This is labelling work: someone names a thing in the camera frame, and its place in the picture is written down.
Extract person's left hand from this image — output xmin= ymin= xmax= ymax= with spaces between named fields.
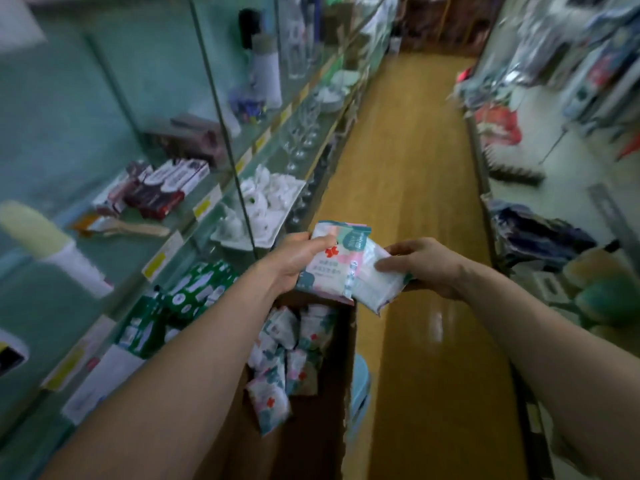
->
xmin=252 ymin=233 xmax=339 ymax=303

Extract person's right hand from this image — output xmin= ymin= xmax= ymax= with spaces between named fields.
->
xmin=375 ymin=237 xmax=473 ymax=302

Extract wipes packet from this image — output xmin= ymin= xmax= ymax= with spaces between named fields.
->
xmin=297 ymin=221 xmax=373 ymax=302
xmin=350 ymin=239 xmax=412 ymax=316

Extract pile of packets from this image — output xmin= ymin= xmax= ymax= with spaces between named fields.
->
xmin=245 ymin=303 xmax=340 ymax=437

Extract brown cardboard box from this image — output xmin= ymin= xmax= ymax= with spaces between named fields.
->
xmin=195 ymin=289 xmax=359 ymax=480

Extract person's left forearm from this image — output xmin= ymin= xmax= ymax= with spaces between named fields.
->
xmin=40 ymin=269 xmax=293 ymax=480

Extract person's right forearm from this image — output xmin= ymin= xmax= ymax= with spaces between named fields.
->
xmin=450 ymin=263 xmax=640 ymax=480

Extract beige tissue box holder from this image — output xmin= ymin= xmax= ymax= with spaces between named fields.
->
xmin=530 ymin=269 xmax=574 ymax=307

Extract red white packaged box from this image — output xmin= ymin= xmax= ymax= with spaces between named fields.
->
xmin=93 ymin=161 xmax=151 ymax=212
xmin=125 ymin=159 xmax=212 ymax=222

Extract white ceramic tea set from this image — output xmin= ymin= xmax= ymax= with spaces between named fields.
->
xmin=212 ymin=163 xmax=307 ymax=252

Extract green bulb boxes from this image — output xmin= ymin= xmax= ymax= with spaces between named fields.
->
xmin=118 ymin=259 xmax=242 ymax=358

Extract dark plastic bags bundle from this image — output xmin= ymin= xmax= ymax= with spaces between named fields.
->
xmin=485 ymin=199 xmax=599 ymax=268

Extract white textured pack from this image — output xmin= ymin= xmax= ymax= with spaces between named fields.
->
xmin=485 ymin=159 xmax=547 ymax=187

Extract blue plastic stool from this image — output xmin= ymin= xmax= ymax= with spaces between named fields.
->
xmin=345 ymin=353 xmax=373 ymax=438

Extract red mesh bag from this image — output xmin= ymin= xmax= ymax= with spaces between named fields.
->
xmin=475 ymin=103 xmax=524 ymax=149

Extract blue packaged cups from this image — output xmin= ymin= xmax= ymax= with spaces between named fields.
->
xmin=228 ymin=95 xmax=267 ymax=125

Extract beige round container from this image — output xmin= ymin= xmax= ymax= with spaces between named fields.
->
xmin=562 ymin=245 xmax=637 ymax=292

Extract stack of white bowls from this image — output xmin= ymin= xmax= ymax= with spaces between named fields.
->
xmin=315 ymin=87 xmax=347 ymax=115

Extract green round container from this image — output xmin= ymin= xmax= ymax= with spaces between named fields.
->
xmin=575 ymin=275 xmax=640 ymax=329

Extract white thermos flask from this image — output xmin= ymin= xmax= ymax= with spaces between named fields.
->
xmin=250 ymin=33 xmax=284 ymax=112

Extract clear tall bottle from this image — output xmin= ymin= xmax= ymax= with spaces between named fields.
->
xmin=280 ymin=0 xmax=307 ymax=82

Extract hanging packaged goods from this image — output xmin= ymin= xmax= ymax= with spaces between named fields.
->
xmin=480 ymin=0 xmax=640 ymax=138

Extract black cap white bottle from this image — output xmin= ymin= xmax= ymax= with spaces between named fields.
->
xmin=0 ymin=329 xmax=30 ymax=379

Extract wooden handled brush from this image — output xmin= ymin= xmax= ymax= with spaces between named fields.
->
xmin=75 ymin=215 xmax=172 ymax=240

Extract cream brush white handle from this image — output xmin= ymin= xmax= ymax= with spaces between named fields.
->
xmin=0 ymin=201 xmax=115 ymax=300

